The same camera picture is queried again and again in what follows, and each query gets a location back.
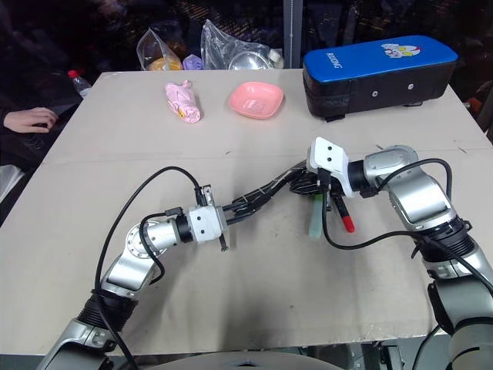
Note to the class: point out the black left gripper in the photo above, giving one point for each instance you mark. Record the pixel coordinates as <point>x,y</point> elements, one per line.
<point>223,219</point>

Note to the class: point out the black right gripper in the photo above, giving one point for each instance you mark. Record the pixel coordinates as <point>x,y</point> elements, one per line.
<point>332,190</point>

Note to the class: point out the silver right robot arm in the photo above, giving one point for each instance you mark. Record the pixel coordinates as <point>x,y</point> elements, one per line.
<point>420,200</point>

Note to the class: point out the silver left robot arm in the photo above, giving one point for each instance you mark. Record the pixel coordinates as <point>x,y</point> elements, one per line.
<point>123,270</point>

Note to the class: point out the dark rounded robot base shape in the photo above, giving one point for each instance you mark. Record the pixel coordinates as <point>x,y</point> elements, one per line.
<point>227,360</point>

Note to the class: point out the green highlighter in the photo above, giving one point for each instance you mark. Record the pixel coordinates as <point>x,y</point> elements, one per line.
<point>316,216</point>

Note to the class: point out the black marker with red cap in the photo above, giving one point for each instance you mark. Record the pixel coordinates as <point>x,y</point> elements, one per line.
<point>346,219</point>

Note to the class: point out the person's bare hand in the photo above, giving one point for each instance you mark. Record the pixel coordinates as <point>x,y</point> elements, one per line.
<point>32,119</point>

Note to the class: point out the brown cardboard table cover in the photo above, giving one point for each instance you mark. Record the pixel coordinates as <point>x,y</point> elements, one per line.
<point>246,285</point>

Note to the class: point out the pink square bowl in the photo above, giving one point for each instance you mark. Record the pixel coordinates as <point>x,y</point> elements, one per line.
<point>256,100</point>

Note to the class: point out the silver metal bowl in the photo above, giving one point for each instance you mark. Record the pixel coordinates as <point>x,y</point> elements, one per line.
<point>248,61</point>

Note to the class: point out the blue and black boxing pad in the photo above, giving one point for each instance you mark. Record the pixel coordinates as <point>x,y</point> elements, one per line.
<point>379,73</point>

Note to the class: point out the small purple object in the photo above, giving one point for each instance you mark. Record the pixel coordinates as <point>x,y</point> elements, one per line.
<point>192,62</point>

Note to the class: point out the crumpled clear plastic bag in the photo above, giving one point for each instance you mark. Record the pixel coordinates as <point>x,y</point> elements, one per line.
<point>223,42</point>

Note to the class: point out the clear bag with orange contents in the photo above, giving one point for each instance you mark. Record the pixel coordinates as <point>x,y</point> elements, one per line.
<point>161,54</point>

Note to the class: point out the clear bottle with red cap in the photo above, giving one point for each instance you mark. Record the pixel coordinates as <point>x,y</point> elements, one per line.
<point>80,83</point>

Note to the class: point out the person's black clothing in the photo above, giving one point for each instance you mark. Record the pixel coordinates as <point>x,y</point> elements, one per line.
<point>23,148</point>

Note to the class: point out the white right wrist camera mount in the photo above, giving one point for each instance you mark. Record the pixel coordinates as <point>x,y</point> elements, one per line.
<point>327,156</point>

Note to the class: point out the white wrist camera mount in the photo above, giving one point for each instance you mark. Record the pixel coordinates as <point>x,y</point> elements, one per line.
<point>327,156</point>
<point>204,225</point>

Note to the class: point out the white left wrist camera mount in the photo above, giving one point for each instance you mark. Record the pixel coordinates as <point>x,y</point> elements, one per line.
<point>204,225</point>

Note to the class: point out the grey metal post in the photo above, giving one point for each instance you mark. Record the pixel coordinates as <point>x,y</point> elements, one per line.
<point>292,34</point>

